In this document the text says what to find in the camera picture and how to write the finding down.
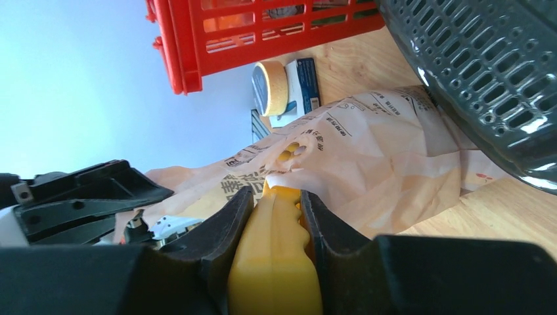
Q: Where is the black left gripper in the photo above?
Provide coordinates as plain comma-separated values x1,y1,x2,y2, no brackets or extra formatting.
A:
1,159,173,246

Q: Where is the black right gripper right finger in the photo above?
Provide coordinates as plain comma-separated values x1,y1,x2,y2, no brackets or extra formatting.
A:
301,190,379,314

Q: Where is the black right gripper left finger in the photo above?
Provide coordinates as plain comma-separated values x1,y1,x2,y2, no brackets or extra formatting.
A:
160,186,254,314

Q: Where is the yellow plastic scoop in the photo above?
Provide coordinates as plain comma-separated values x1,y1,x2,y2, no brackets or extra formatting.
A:
227,184,323,314

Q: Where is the pink cat litter bag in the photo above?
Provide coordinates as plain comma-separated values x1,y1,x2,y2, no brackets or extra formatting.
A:
143,86,507,237

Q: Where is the blue white box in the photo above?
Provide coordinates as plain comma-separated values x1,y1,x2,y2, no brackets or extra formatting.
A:
269,58,321,129

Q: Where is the dark grey litter tray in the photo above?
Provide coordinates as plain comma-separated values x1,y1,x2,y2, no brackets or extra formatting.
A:
377,0,556,194

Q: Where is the masking tape roll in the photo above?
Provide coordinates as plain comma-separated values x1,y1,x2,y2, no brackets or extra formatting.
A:
251,61,288,117

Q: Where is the red plastic shopping basket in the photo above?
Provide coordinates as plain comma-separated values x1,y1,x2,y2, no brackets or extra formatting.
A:
146,0,385,95

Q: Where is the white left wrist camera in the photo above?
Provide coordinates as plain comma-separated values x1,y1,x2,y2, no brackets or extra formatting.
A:
148,215,203,245

